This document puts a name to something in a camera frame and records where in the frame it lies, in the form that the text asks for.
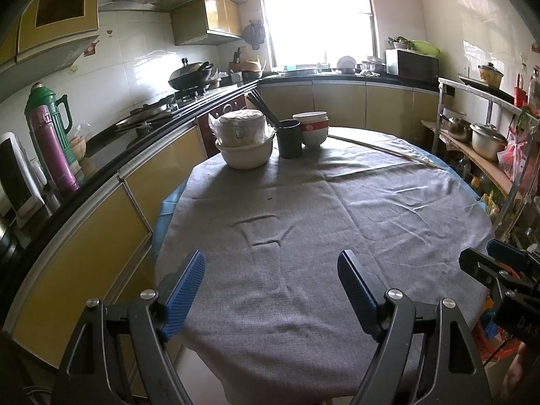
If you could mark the brown wall sticker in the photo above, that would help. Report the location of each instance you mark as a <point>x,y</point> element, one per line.
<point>92,47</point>

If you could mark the green thermos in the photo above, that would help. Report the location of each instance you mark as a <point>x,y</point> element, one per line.
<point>36,101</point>

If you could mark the metal and wood rack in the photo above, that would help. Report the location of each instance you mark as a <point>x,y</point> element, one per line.
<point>481,152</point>

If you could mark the window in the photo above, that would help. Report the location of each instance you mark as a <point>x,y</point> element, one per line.
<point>316,12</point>

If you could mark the red cup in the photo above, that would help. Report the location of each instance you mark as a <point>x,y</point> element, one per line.
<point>519,95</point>

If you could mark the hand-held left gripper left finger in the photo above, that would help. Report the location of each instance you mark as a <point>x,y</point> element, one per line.
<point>185,295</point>

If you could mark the small dark steel pot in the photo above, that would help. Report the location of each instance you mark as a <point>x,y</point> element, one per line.
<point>459,128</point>

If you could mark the yellow plastic bag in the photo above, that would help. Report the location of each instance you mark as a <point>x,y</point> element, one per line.
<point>489,204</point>

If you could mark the steel pot with lid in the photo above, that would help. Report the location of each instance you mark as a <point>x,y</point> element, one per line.
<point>487,141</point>

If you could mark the dark metal pot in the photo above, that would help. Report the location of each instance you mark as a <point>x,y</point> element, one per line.
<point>6,240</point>

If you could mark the long thin wooden stick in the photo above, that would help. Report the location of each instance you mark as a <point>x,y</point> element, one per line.
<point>379,147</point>

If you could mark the large white bowl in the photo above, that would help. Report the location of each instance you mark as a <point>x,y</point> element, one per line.
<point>244,156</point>

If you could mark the microwave oven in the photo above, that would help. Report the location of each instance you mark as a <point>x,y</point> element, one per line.
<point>413,65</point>

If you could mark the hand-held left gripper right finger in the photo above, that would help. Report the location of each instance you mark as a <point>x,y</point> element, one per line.
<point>356,291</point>

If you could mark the grey tablecloth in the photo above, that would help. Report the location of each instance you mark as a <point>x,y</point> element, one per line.
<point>316,202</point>

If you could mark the oil bottle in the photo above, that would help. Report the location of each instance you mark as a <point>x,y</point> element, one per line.
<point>474,181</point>

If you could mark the yellow cabinet with dark window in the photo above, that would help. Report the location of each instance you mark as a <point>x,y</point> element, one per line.
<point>55,12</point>

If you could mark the blue tablecloth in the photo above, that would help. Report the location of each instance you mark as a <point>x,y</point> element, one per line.
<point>168,209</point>

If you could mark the potted plant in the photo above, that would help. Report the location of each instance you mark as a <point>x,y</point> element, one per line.
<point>398,42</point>

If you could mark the slim clear bottle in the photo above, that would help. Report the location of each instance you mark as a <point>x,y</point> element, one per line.
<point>520,80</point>

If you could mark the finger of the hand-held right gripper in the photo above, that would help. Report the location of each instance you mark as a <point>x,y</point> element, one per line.
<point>479,265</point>
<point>508,255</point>

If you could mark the enamel pot with lid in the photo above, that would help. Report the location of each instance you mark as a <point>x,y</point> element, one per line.
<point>490,74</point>

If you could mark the black induction cooker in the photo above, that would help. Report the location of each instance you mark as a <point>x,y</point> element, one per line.
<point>481,85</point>

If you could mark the plastic-bagged bowl stack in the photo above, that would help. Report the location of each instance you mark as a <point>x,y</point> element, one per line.
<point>242,128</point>

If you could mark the black wok with lid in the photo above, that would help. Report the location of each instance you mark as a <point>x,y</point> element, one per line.
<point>190,76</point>

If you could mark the person's right hand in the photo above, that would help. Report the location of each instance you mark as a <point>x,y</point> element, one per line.
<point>521,367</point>

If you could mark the knife block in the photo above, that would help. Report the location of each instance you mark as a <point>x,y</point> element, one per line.
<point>236,64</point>

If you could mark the small yellow wall cabinet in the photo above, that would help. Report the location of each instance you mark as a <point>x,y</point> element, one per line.
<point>202,21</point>

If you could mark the yellow pot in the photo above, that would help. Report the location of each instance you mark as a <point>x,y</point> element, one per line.
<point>253,65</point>

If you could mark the red plastic basket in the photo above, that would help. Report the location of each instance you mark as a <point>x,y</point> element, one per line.
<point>485,341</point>

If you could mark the steel pots by microwave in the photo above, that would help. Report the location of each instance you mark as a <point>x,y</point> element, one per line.
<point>373,66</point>

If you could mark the gas stove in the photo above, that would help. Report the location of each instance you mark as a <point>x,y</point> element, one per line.
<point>156,112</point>

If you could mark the round hanging strainer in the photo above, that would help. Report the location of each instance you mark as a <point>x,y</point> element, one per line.
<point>254,34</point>

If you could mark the black countertop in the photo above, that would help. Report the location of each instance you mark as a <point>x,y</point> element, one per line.
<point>329,76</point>

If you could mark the white small appliance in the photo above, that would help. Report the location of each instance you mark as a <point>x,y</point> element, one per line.
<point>17,177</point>

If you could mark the purple thermos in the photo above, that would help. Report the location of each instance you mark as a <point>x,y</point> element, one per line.
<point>52,152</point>

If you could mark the large clear bottle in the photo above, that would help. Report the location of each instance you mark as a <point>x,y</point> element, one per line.
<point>534,88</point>

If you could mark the plain white bowl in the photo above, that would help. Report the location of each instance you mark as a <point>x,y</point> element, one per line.
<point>310,116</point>

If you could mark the maroon appliance front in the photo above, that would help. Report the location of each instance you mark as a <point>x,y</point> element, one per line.
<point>219,114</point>

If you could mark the red and white plastic bag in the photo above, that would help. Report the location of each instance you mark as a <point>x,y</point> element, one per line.
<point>512,156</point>

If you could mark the white bowl by sink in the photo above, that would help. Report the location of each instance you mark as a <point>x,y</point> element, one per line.
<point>346,63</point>

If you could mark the red banded white bowl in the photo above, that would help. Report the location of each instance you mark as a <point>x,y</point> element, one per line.
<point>315,133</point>

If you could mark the green basin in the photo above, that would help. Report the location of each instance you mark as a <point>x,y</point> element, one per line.
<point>426,47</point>

